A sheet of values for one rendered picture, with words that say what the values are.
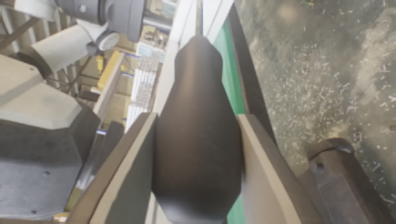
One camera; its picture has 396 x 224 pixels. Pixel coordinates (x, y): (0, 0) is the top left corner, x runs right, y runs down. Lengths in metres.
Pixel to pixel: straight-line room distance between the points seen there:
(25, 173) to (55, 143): 0.06
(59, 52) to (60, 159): 0.38
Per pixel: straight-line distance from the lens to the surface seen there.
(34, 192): 0.42
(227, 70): 0.24
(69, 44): 0.70
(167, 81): 0.28
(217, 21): 0.33
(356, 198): 0.92
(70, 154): 0.39
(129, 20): 0.45
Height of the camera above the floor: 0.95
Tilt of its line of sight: 15 degrees down
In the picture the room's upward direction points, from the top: 76 degrees counter-clockwise
